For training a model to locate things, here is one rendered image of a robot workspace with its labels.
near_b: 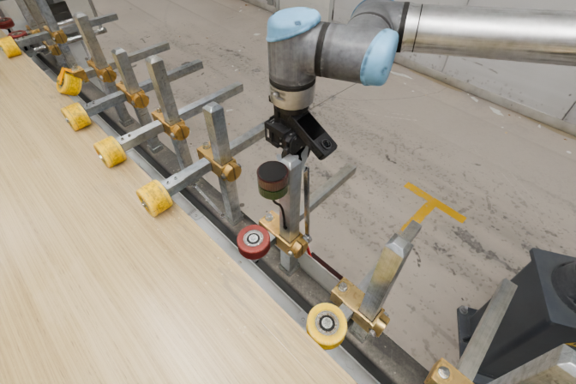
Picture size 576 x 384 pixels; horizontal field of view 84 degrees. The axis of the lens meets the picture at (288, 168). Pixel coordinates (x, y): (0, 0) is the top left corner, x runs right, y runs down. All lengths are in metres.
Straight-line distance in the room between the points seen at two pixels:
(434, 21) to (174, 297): 0.73
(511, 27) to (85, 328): 0.95
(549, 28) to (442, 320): 1.40
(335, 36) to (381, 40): 0.07
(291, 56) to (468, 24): 0.31
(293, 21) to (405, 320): 1.48
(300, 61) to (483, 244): 1.75
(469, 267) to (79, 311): 1.75
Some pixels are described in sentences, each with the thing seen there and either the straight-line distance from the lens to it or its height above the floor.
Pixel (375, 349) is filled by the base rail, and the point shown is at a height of 0.70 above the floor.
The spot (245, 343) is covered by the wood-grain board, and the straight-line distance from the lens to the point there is 0.70.
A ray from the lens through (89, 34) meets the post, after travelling 1.42.
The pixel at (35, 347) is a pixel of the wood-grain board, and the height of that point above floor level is 0.90.
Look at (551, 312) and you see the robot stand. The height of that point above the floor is 0.60.
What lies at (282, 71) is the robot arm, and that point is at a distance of 0.59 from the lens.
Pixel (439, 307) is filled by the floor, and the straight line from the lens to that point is 1.84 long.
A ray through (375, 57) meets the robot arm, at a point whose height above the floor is 1.34.
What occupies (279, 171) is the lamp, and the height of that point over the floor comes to 1.14.
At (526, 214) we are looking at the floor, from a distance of 2.43.
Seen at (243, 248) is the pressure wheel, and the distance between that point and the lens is 0.78.
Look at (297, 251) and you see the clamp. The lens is 0.82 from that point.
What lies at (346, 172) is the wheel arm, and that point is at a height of 0.86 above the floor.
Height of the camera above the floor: 1.57
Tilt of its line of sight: 45 degrees down
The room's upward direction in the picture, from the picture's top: straight up
